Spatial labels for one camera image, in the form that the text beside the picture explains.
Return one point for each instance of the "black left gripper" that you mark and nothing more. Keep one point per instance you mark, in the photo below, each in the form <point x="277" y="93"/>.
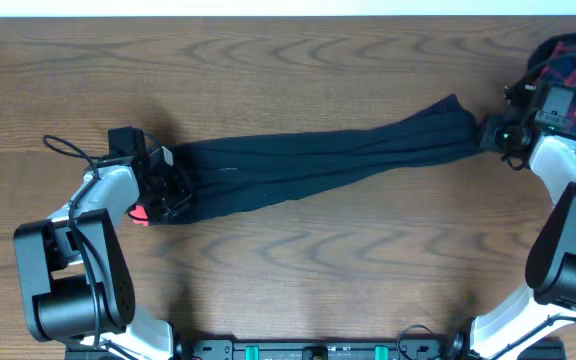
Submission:
<point x="183" y="195"/>

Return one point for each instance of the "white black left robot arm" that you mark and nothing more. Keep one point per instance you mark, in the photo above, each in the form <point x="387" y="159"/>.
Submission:
<point x="75" y="284"/>

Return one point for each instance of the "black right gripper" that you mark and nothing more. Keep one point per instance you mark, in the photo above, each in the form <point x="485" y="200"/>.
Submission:
<point x="488" y="134"/>

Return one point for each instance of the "black leggings red waistband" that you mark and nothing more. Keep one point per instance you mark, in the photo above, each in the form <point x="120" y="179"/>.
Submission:
<point x="242" y="174"/>

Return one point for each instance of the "black mounting rail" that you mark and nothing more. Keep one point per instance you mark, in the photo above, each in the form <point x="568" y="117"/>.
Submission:
<point x="416" y="347"/>

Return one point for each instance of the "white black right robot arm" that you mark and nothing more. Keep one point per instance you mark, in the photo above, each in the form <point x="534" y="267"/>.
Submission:
<point x="546" y="299"/>

